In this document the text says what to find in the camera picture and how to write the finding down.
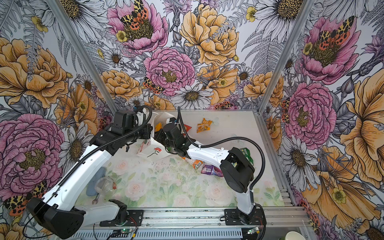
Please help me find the white paper gift bag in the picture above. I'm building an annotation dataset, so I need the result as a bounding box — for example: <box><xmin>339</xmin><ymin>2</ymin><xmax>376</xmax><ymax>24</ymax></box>
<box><xmin>137</xmin><ymin>112</ymin><xmax>175</xmax><ymax>162</ymax></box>

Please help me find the purple snack bag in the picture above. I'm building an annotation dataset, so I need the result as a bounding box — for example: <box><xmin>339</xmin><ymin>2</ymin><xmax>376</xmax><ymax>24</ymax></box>
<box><xmin>201</xmin><ymin>164</ymin><xmax>224</xmax><ymax>178</ymax></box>

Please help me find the yellow mango snack bag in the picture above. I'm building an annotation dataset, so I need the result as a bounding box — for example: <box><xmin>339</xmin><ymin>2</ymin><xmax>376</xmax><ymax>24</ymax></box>
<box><xmin>155</xmin><ymin>123</ymin><xmax>163</xmax><ymax>133</ymax></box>

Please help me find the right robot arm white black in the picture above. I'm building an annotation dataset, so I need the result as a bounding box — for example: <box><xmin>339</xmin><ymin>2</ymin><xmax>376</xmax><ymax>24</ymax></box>
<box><xmin>155</xmin><ymin>123</ymin><xmax>256</xmax><ymax>225</ymax></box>

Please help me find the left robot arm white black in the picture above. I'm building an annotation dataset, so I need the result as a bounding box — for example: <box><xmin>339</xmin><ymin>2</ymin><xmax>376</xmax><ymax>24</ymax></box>
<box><xmin>27</xmin><ymin>106</ymin><xmax>153</xmax><ymax>240</ymax></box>

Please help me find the orange white snack bag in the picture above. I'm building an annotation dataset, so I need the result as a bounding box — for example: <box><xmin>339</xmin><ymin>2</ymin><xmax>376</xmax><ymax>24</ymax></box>
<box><xmin>185</xmin><ymin>158</ymin><xmax>203</xmax><ymax>170</ymax></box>

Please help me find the green rainbow candy bag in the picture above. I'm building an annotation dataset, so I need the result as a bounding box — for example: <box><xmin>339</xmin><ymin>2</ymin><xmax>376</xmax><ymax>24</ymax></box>
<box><xmin>240</xmin><ymin>148</ymin><xmax>254</xmax><ymax>166</ymax></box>

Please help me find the small red snack packet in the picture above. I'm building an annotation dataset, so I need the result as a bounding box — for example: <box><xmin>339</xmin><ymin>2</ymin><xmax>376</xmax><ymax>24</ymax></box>
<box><xmin>184</xmin><ymin>125</ymin><xmax>192</xmax><ymax>132</ymax></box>

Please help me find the small orange snack packet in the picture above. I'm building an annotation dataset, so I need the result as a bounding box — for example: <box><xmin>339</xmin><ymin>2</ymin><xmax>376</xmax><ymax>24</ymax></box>
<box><xmin>197</xmin><ymin>118</ymin><xmax>213</xmax><ymax>133</ymax></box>

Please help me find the clear plastic cup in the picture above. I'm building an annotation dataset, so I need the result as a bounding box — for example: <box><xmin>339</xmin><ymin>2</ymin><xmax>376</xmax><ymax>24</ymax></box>
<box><xmin>95</xmin><ymin>177</ymin><xmax>117</xmax><ymax>196</ymax></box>

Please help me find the green circuit board left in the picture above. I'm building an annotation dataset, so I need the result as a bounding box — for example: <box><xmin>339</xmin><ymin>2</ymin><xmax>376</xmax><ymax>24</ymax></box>
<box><xmin>113</xmin><ymin>229</ymin><xmax>132</xmax><ymax>235</ymax></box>

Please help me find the green circuit board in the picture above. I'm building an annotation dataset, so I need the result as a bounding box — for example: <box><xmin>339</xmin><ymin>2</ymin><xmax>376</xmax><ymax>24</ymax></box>
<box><xmin>113</xmin><ymin>229</ymin><xmax>132</xmax><ymax>235</ymax></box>
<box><xmin>247</xmin><ymin>227</ymin><xmax>260</xmax><ymax>235</ymax></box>

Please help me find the green circuit board right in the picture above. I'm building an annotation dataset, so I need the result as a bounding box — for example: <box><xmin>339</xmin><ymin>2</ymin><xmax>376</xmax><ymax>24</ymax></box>
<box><xmin>247</xmin><ymin>227</ymin><xmax>260</xmax><ymax>235</ymax></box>

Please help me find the white round bowl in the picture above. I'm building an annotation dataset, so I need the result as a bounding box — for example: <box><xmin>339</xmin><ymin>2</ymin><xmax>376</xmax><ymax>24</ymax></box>
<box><xmin>284</xmin><ymin>231</ymin><xmax>306</xmax><ymax>240</ymax></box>

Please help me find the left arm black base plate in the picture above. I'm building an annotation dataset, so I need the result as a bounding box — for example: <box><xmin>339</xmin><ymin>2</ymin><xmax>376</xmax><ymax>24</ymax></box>
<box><xmin>100</xmin><ymin>210</ymin><xmax>144</xmax><ymax>227</ymax></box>

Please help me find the aluminium frame rail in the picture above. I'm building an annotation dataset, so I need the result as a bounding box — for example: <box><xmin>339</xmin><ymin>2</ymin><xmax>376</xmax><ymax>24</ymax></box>
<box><xmin>74</xmin><ymin>203</ymin><xmax>310</xmax><ymax>229</ymax></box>

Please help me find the white ventilated cable duct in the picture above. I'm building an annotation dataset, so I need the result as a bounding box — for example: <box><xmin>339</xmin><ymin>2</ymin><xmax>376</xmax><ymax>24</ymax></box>
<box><xmin>70</xmin><ymin>228</ymin><xmax>243</xmax><ymax>240</ymax></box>

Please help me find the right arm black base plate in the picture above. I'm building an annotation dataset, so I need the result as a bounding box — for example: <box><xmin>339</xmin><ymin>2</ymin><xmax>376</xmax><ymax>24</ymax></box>
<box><xmin>224</xmin><ymin>208</ymin><xmax>267</xmax><ymax>226</ymax></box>

